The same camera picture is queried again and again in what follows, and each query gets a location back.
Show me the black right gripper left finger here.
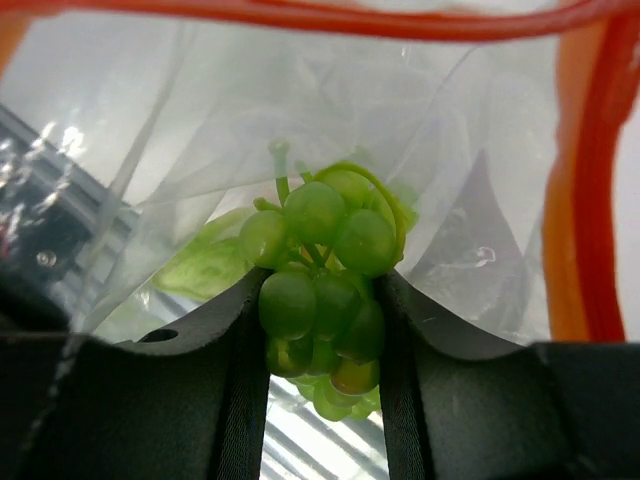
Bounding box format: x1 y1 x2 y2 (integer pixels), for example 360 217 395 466
1 269 269 479

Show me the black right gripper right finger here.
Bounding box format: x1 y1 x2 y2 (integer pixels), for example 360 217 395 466
374 273 639 479

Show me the green grape bunch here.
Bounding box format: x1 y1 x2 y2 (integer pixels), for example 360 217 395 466
238 141 418 422

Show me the clear zip bag orange zipper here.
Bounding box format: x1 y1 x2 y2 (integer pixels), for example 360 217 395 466
0 0 640 480

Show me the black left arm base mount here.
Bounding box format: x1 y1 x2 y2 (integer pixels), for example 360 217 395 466
0 199 96 321

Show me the aluminium extrusion rail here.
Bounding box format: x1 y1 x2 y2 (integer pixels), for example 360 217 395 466
1 107 114 242

